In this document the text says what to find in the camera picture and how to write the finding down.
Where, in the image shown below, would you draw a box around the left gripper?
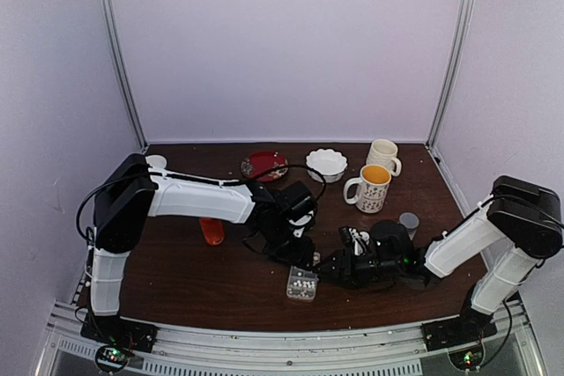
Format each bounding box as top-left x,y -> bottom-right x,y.
260,224 -> 315,274

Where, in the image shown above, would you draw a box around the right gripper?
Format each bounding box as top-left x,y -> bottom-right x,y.
313,248 -> 403,290

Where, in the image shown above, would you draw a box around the clear plastic pill organizer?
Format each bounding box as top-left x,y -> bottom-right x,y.
286,266 -> 319,302

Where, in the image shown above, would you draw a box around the amber bottle grey cap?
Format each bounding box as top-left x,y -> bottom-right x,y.
398,212 -> 419,240

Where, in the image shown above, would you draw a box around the orange pill bottle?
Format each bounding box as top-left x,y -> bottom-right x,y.
199,217 -> 225,247

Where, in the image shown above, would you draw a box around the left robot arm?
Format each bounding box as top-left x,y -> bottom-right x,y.
79,153 -> 317,344

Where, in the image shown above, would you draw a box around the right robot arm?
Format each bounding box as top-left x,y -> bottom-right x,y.
314,175 -> 563,343

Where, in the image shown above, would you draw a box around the white round pills in organizer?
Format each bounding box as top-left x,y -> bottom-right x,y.
292,271 -> 316,288

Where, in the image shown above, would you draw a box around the small pills in organizer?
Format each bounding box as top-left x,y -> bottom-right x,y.
287,287 -> 314,299

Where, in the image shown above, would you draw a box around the white floral mug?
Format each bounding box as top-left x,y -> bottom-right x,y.
343,164 -> 392,214

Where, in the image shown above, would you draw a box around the white scalloped bowl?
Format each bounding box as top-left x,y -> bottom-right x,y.
305,149 -> 348,183

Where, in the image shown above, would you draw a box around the red floral plate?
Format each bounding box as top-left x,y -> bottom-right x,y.
240,151 -> 288,183

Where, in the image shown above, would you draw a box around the cream ribbed mug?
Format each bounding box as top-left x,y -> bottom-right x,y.
366,139 -> 402,177

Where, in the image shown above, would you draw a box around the right round circuit board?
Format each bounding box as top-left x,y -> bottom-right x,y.
449,346 -> 485,372

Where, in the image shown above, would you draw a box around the round circuit board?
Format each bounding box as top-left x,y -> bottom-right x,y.
449,346 -> 485,372
94,345 -> 132,373

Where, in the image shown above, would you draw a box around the white ceramic bowl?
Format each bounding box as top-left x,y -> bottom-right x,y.
145,155 -> 167,168

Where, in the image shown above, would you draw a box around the left round circuit board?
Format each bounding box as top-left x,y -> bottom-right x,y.
94,345 -> 132,373

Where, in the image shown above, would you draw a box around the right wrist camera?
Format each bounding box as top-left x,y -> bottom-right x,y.
338,226 -> 375,257

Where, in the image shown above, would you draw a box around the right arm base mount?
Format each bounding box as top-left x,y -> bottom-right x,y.
421,292 -> 497,351

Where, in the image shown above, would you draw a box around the front aluminium rail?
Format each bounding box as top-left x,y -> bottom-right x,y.
31,300 -> 548,375

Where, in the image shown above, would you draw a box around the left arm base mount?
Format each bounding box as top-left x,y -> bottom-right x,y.
80,310 -> 158,353

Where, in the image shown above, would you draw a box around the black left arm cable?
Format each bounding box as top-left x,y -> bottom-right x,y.
75,163 -> 328,254

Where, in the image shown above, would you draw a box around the right aluminium frame post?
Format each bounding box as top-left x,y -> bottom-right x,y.
426,0 -> 475,151

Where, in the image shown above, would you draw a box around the aluminium frame post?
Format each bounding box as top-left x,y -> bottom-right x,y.
426,0 -> 475,151
100,0 -> 149,151

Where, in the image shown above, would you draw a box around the left aluminium frame post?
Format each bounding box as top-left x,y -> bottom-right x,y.
100,0 -> 149,151

